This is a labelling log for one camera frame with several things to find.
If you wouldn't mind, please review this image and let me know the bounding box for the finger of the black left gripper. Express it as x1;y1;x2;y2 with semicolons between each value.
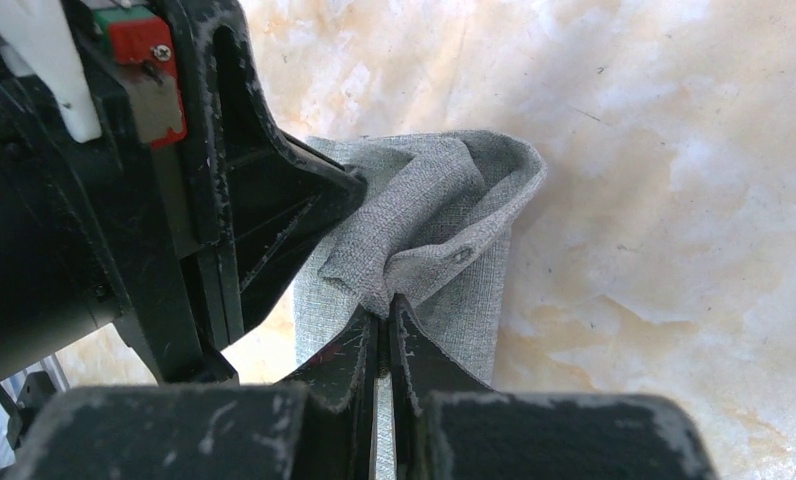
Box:
159;1;367;349

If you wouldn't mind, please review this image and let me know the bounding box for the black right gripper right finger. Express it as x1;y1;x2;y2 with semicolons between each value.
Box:
388;295;717;479

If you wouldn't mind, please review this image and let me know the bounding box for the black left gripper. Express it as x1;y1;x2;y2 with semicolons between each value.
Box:
0;1;237;383

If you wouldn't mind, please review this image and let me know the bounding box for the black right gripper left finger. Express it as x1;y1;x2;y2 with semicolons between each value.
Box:
7;309;378;479

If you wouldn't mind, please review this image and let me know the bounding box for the grey cloth napkin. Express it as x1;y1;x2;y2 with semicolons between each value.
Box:
293;129;549;480

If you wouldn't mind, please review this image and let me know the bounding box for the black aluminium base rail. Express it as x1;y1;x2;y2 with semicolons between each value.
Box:
0;354;69;478

